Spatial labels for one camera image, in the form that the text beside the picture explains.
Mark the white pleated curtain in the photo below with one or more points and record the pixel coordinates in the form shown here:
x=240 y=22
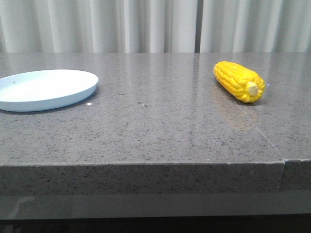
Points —
x=155 y=26

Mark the yellow corn cob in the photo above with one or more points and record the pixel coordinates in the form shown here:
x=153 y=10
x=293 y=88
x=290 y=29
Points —
x=242 y=83

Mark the light blue round plate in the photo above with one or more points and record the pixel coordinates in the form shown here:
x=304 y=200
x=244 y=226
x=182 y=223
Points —
x=45 y=89

